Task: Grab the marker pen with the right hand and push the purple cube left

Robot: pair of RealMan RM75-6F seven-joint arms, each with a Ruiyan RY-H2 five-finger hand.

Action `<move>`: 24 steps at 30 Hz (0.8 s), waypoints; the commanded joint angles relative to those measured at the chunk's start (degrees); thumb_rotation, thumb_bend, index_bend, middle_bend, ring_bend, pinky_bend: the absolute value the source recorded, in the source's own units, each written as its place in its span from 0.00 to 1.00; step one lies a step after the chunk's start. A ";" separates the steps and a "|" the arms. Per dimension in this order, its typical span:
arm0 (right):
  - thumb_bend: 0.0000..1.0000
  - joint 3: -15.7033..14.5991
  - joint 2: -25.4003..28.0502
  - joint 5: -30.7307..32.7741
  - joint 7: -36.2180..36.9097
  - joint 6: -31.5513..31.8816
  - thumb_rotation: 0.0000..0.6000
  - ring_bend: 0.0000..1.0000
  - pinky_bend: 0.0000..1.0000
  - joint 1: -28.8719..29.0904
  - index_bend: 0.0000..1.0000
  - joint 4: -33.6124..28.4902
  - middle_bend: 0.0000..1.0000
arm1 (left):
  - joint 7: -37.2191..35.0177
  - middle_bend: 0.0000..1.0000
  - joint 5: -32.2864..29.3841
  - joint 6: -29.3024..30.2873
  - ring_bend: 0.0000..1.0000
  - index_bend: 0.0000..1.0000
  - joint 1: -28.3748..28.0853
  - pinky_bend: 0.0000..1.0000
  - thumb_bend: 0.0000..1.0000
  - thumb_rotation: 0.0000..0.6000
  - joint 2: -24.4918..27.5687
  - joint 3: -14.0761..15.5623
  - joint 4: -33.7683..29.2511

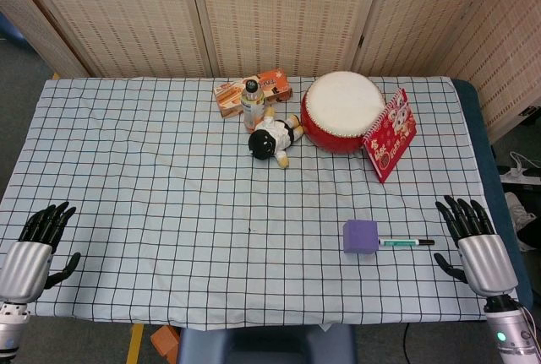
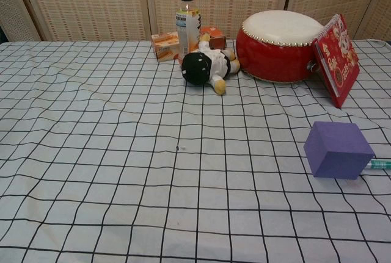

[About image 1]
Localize white black checkered tablecloth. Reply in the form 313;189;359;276
0;75;515;332

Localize orange snack box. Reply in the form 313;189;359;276
213;68;294;118

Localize black and silver left hand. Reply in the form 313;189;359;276
0;201;82;304

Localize orange cardboard box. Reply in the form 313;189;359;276
150;324;181;364

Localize green marker with black cap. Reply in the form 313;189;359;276
378;236;435;249

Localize beige woven folding screen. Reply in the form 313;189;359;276
0;0;541;145

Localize red spiral desk calendar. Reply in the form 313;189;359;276
362;88;418;184

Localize black and silver right hand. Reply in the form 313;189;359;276
434;194;520;297

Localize white shoe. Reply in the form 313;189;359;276
505;191;538;253

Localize red drum with white skin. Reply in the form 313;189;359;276
300;71;388;155

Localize white power strip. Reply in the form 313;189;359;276
498;151;541;183

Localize blue table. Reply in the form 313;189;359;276
451;79;534;310

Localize clear drink bottle black cap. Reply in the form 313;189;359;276
240;79;266;131

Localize purple foam cube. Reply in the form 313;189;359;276
342;219;380;254

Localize plush doll with black head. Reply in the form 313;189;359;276
248;106;305;170

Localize black cable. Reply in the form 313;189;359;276
401;322;413;364

